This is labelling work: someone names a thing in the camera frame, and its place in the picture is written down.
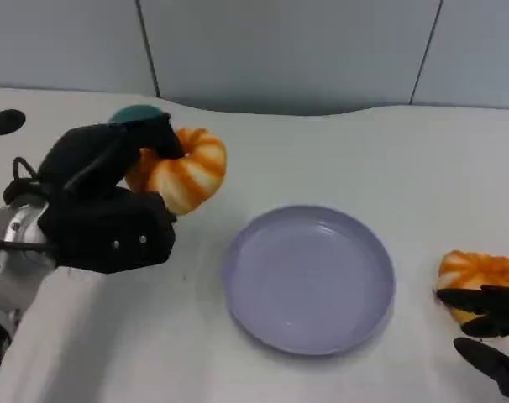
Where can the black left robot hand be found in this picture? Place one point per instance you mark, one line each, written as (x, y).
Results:
(90, 155)

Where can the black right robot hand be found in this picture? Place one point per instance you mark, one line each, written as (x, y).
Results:
(496, 306)

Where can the orange and white bread roll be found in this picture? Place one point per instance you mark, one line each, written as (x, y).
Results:
(187, 176)
(473, 270)

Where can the pale green mug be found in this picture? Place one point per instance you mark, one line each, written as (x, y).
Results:
(137, 113)

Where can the lilac plate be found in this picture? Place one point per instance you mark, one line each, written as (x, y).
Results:
(309, 281)

